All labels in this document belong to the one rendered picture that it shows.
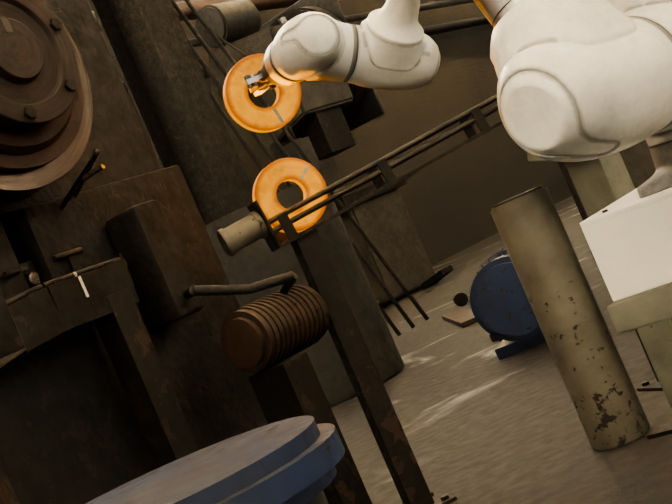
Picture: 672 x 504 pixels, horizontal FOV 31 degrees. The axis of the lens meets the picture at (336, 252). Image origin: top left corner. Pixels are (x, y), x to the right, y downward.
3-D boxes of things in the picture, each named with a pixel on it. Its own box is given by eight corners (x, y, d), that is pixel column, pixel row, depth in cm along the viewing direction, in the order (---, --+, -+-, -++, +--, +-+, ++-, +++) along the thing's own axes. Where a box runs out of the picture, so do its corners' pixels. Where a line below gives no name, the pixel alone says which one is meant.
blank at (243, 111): (207, 79, 240) (210, 75, 236) (272, 42, 244) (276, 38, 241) (248, 147, 241) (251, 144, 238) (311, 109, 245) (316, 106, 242)
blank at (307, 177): (301, 247, 252) (305, 245, 249) (237, 208, 249) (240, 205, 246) (337, 185, 255) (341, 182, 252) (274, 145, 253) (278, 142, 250)
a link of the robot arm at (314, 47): (264, 81, 214) (335, 90, 218) (288, 61, 199) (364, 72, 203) (268, 21, 215) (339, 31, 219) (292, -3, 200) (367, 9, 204)
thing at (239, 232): (227, 258, 248) (213, 233, 248) (264, 238, 251) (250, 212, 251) (233, 255, 243) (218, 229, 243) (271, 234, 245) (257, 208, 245)
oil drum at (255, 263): (252, 435, 510) (167, 240, 510) (330, 388, 557) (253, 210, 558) (356, 400, 474) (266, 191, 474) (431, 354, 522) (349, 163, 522)
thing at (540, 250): (583, 456, 237) (478, 212, 237) (606, 434, 247) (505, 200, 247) (637, 443, 230) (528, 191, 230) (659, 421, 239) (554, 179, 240)
